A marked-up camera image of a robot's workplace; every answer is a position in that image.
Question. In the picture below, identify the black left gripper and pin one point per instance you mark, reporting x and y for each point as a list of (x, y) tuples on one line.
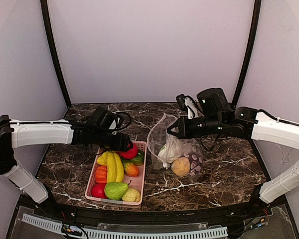
[(126, 146)]

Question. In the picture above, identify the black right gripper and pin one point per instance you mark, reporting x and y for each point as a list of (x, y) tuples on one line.
[(180, 128)]

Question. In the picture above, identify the red toy apple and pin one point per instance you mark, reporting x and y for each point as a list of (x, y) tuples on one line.
[(130, 154)]

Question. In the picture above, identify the white toy cauliflower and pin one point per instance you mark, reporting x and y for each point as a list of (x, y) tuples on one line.
[(170, 151)]

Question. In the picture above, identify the yellow toy banana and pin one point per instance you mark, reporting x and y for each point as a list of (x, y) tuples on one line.
[(115, 169)]

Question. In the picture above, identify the clear dotted zip top bag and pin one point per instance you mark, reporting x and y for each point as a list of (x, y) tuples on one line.
[(158, 137)]

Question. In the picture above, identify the dark red toy fruit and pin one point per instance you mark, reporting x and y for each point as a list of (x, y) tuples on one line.
[(195, 160)]

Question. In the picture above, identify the yellow toy cauliflower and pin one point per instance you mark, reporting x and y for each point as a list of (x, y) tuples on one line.
[(181, 166)]

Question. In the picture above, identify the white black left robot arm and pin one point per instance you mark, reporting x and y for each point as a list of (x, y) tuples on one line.
[(102, 128)]

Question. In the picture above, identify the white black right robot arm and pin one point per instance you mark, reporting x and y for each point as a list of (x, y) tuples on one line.
[(220, 117)]

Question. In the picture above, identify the green toy round fruit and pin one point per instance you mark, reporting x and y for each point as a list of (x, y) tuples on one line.
[(139, 159)]

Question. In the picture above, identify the yellow toy pepper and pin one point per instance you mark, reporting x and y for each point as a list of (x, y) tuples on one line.
[(102, 159)]

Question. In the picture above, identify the green orange toy mango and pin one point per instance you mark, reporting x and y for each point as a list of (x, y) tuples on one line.
[(130, 168)]

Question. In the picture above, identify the orange toy pumpkin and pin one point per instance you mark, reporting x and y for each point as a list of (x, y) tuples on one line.
[(101, 174)]

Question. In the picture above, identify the red toy tomato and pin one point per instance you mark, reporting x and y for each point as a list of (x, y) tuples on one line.
[(98, 191)]

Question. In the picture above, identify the pale yellow toy fruit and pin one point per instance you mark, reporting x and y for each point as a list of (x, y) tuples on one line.
[(131, 195)]

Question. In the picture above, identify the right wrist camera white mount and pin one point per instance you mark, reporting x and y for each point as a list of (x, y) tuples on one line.
[(188, 104)]

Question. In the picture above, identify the black right frame post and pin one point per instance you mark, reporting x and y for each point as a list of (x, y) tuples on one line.
[(248, 52)]

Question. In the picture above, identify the black frame post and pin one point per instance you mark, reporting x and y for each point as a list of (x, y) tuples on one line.
[(53, 52), (248, 52)]

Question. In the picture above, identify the black front table rail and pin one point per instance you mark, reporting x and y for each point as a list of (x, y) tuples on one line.
[(236, 217)]

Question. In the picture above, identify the white slotted cable duct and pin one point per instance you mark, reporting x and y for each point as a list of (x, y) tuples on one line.
[(117, 232)]

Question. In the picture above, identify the black left frame post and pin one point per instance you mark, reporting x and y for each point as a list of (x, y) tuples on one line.
[(53, 52)]

